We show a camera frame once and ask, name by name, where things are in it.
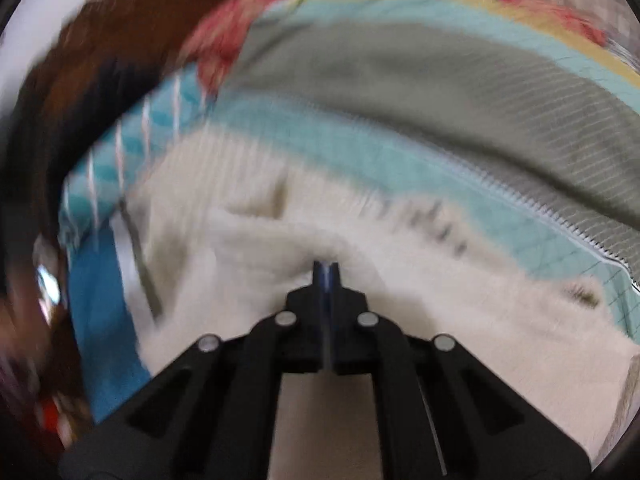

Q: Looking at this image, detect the white fluffy fleece garment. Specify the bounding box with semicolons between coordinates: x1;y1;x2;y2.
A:
122;127;639;463

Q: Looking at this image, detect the multicolour patchwork quilt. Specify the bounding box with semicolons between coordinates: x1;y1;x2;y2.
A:
58;0;639;419

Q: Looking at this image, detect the brown carved wooden headboard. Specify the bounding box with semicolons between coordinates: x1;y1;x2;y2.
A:
1;0;224;242

